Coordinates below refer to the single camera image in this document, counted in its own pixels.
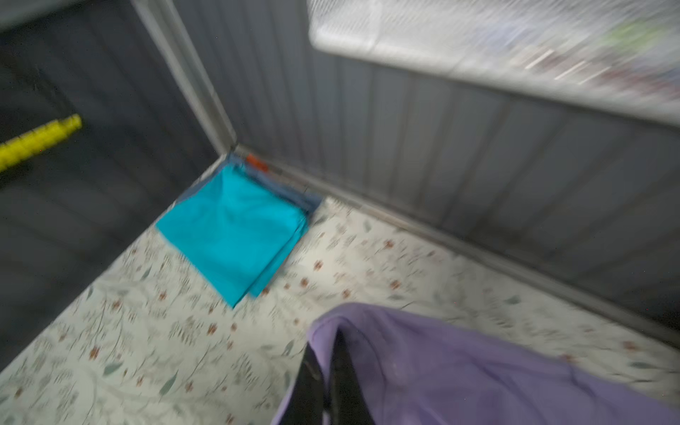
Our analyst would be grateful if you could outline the orange folded cloth edge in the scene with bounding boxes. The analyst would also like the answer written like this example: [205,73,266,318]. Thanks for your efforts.
[244,154,269,173]

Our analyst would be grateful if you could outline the floral patterned table mat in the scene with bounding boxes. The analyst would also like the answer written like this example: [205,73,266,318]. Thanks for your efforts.
[1,173,679,424]

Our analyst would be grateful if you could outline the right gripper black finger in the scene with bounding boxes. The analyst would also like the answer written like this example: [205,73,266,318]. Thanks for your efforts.
[280,331,375,424]

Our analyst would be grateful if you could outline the folded blue grey t shirt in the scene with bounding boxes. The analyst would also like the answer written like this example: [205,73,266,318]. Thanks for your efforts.
[175,153,323,218]

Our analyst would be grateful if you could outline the folded teal t shirt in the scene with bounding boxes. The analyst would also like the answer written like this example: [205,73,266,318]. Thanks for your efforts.
[157,164,308,307]

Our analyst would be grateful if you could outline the purple printed t shirt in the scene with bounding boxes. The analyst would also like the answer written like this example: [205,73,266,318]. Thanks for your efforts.
[305,303,679,424]

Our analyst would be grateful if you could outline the white wire mesh wall basket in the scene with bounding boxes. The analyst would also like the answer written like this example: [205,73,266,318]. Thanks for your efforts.
[306,1,679,126]

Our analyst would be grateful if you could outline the yellow marker pen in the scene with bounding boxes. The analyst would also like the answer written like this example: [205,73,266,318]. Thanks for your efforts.
[1,114,83,172]

